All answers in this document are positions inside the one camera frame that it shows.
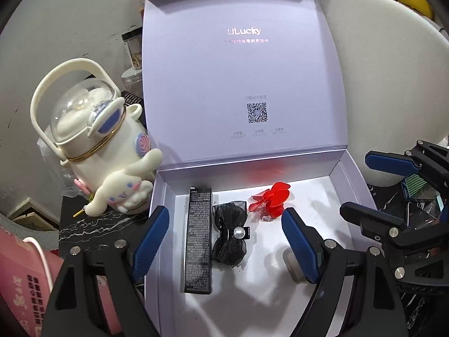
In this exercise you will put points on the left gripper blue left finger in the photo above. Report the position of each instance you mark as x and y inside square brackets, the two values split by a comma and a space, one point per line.
[147, 240]

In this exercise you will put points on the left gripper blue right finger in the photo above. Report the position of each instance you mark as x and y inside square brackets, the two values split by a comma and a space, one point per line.
[305, 243]

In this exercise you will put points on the black lace bow clip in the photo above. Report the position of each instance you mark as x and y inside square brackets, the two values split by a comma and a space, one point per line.
[230, 220]

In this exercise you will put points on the medicine box green white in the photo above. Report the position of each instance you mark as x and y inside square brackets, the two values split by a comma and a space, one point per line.
[415, 188]

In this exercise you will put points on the smoky transparent container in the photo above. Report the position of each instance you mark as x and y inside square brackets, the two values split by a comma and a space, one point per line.
[293, 266]

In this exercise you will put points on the black slim cosmetic box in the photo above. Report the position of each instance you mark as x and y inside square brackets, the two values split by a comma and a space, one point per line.
[198, 259]

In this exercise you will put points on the upper pink paper cup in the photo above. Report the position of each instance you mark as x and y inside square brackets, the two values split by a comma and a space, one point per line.
[24, 286]

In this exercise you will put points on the white cartoon kettle bottle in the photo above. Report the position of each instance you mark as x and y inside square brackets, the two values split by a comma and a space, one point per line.
[92, 131]

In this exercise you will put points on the white foam block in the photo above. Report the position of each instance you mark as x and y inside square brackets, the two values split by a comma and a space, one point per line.
[395, 71]

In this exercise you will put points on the red flower hair clip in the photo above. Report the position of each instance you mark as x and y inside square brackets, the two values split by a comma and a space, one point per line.
[270, 203]

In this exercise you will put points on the white plush dog toy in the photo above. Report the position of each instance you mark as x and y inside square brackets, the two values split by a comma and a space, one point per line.
[127, 190]

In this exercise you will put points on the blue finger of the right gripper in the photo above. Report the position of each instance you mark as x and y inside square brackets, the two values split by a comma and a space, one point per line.
[391, 163]
[369, 220]

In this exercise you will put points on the glass jar with lid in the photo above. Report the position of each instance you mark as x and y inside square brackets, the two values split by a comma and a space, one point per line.
[132, 42]

